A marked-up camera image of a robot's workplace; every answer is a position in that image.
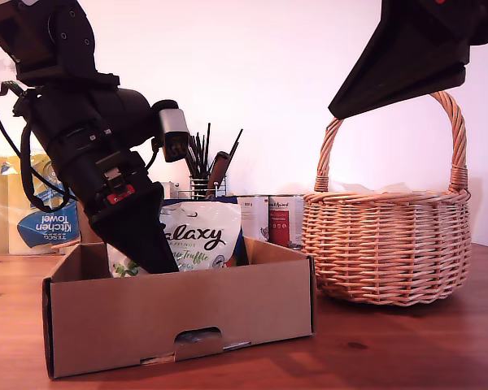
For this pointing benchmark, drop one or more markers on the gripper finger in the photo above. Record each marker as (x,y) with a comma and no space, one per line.
(431,87)
(410,53)

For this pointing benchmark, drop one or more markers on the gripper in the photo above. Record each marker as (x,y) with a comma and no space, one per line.
(81,183)

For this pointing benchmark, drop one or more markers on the white Galaxy egg bag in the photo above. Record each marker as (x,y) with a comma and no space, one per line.
(203,239)
(370,189)

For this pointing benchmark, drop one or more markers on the brown cardboard box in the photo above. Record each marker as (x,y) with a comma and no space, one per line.
(166,313)

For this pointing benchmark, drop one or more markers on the blue Terry's orange egg bag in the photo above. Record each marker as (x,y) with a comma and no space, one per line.
(242,248)

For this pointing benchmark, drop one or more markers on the white Porlex box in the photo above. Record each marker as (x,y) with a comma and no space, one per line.
(171,191)

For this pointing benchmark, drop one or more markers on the woven wicker basket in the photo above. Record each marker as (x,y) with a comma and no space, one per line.
(390,252)

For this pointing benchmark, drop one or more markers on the black sticks bundle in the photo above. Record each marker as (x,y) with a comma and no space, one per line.
(199,154)

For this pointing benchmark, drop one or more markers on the yellow kitchen towel pack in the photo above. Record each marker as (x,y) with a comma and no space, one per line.
(32,227)

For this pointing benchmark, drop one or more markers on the red label tin can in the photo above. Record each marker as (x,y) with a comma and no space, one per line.
(286,219)

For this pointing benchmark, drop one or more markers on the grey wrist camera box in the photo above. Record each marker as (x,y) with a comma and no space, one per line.
(172,122)

